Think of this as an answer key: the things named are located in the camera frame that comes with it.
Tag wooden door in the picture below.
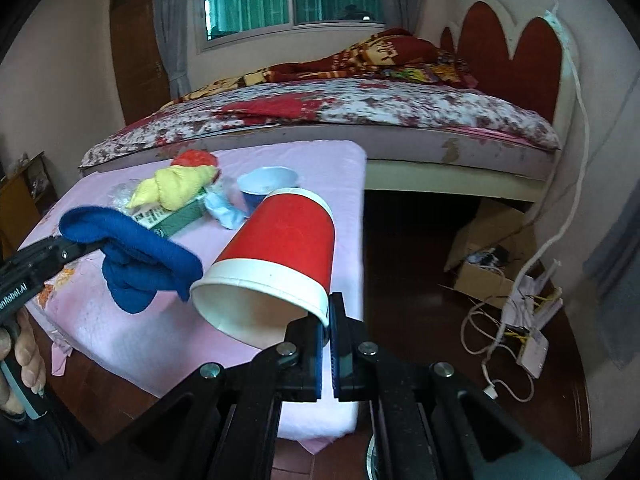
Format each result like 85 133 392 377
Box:
109 0 172 127

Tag wooden cabinet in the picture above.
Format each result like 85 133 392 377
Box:
0 152 57 257

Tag green white box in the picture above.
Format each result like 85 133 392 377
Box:
132 187 214 239

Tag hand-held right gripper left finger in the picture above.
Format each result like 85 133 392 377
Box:
85 309 332 480

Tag red plastic bag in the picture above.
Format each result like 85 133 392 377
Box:
171 149 221 182

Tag blue cloth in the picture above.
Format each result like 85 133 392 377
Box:
58 205 205 316

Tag clear plastic wrap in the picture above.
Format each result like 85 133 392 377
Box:
107 179 142 214

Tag blue paper cup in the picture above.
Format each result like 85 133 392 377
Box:
236 166 300 214

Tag pink tablecloth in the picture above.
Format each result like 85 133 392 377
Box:
22 139 369 457

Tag red patterned blanket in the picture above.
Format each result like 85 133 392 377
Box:
172 27 477 105

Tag person's left hand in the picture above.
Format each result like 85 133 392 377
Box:
0 308 48 413

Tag blue face mask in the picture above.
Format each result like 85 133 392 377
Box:
203 187 249 231

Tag thin white cable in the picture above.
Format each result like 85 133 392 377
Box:
459 302 537 403

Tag blue-grey curtain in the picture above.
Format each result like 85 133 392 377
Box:
582 170 640 367

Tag white router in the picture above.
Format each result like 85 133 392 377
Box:
502 259 565 380

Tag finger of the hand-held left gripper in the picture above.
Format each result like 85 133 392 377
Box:
7 236 105 288

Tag thick white cable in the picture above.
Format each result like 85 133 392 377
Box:
481 0 590 397

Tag bed with floral sheet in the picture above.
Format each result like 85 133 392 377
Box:
79 76 562 207

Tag red paper cup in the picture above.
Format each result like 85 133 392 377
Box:
190 187 336 349

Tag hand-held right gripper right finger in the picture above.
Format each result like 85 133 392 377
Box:
327 291 587 480

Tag open cardboard box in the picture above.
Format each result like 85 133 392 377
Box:
444 199 542 307

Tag yellow cloth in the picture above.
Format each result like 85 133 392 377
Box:
127 163 221 211

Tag red white headboard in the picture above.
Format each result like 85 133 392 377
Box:
439 0 568 126

